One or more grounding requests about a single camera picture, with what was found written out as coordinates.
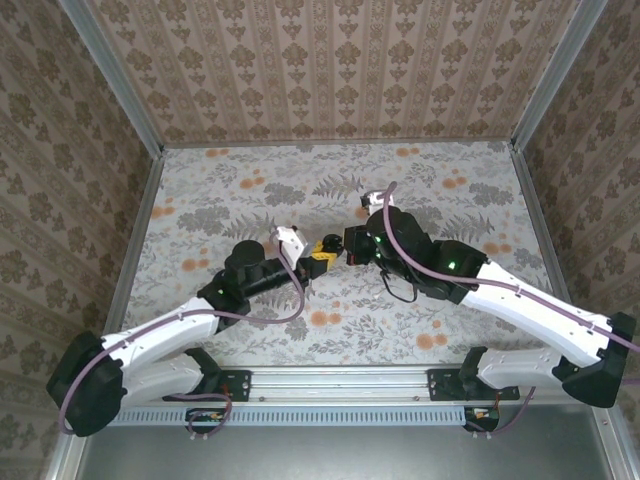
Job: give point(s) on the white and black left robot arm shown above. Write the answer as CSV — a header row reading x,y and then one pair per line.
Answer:
x,y
175,332

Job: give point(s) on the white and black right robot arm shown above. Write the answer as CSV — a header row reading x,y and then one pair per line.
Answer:
x,y
540,322

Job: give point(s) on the aluminium base extrusion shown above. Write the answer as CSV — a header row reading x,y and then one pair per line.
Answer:
x,y
340,382

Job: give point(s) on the small black connector box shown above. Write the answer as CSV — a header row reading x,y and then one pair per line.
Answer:
x,y
482,415
205,416

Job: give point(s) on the grey metal panel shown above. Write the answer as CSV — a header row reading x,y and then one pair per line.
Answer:
x,y
340,455

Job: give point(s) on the aluminium table back rail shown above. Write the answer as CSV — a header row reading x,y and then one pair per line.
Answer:
x,y
310,144

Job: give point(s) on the aluminium table side rail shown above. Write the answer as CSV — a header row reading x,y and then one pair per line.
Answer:
x,y
536,210
144,210

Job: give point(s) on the aluminium frame post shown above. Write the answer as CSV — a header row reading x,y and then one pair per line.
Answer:
x,y
115,75
555,75

